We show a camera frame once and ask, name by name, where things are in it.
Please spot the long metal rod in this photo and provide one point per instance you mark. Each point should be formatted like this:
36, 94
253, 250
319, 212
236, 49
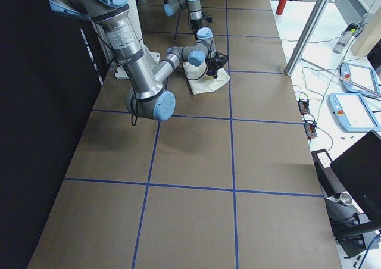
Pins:
343, 79

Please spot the black monitor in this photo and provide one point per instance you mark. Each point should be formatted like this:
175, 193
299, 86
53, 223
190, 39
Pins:
358, 169

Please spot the near blue teach pendant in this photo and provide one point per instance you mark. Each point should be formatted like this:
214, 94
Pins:
352, 112

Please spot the black orange connector box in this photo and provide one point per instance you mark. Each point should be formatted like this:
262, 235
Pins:
303, 106
310, 130

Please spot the blue teach pendant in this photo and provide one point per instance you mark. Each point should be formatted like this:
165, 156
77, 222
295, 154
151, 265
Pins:
352, 112
365, 76

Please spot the near black orange connector box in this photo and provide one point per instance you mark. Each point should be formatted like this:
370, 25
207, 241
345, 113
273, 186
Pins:
310, 130

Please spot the wooden board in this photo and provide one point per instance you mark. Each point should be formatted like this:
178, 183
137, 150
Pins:
370, 36

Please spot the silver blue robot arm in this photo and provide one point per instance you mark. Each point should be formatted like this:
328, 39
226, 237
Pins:
119, 20
172, 7

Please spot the cream long-sleeve cat shirt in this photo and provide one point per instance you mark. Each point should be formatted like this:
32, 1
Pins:
200, 83

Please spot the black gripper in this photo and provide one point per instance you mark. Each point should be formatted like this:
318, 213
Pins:
213, 70
195, 24

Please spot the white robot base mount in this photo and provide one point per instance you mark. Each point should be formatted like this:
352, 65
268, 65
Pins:
138, 68

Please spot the aluminium frame post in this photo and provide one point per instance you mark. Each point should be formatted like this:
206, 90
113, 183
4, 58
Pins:
311, 23

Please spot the far blue teach pendant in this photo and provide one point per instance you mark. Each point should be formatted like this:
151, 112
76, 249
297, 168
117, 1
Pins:
365, 76

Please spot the black camera stand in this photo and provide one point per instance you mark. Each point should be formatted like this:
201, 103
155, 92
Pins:
354, 231

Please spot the black box white label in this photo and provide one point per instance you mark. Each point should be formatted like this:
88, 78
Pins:
330, 183

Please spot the clear water bottle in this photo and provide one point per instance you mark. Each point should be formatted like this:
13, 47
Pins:
345, 37

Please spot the far black orange connector box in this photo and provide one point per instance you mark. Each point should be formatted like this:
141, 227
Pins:
303, 106

